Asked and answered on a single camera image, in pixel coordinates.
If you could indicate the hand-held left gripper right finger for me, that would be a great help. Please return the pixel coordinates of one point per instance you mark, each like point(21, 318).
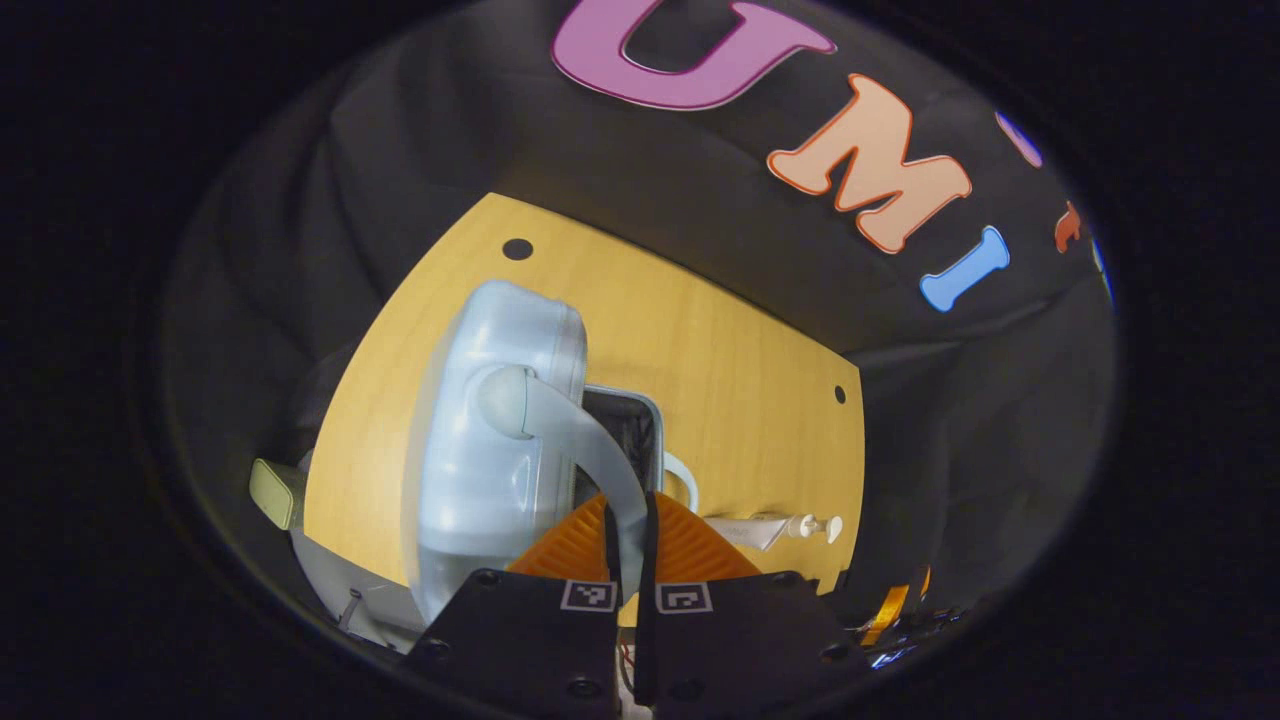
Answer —
point(740, 640)

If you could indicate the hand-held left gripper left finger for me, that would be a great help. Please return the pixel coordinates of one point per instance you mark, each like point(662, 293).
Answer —
point(520, 640)

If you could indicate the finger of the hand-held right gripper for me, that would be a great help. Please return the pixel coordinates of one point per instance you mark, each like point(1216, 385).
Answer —
point(892, 605)

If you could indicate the white skin care tube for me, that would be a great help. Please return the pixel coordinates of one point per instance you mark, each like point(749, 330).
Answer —
point(755, 530)

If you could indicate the white pump bottle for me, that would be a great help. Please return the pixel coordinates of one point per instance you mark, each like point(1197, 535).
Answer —
point(815, 525)

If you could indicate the light blue suitcase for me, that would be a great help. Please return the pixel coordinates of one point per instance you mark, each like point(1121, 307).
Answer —
point(480, 480)

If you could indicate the small metal rod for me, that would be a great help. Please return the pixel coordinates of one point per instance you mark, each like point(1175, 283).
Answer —
point(352, 608)

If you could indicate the beige trash bin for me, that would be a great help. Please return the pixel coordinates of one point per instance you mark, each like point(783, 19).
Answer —
point(275, 492)

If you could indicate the black backdrop cloth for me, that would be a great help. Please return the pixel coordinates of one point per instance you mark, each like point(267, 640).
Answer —
point(450, 130)

